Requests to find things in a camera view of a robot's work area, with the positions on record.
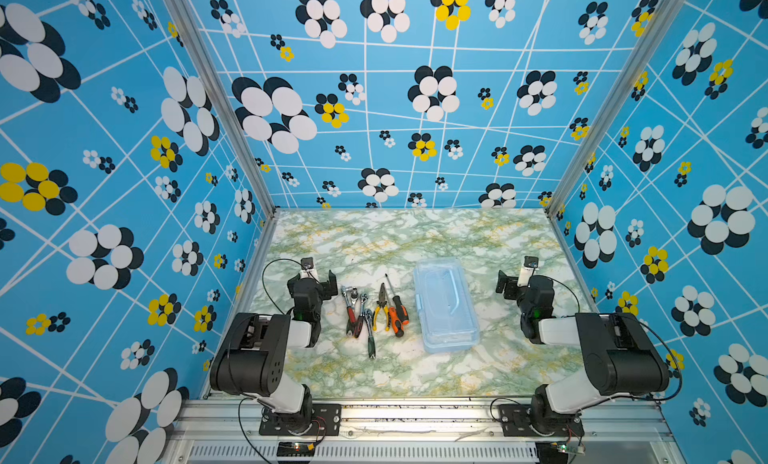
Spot yellow-handled pliers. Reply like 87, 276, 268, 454
372, 283, 391, 331

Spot red-handled ratchet wrench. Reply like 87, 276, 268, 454
340, 286, 359, 337

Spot right green circuit board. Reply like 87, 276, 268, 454
536, 442, 585, 464

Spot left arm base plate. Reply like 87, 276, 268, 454
258, 403, 342, 437

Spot chrome ratchet wrench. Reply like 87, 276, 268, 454
360, 293, 376, 360

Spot aluminium front rail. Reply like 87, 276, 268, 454
162, 397, 684, 463

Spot green circuit board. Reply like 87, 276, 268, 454
277, 442, 316, 458
536, 442, 585, 464

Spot orange black screwdriver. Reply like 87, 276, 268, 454
385, 275, 409, 338

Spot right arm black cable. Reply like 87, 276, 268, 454
635, 319, 684, 403

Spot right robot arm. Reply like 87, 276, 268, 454
496, 272, 669, 434

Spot left green circuit board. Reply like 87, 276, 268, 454
277, 442, 316, 458

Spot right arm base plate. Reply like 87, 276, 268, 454
497, 404, 584, 440

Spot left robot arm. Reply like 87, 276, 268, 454
209, 271, 339, 433

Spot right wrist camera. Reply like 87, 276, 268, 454
518, 256, 539, 287

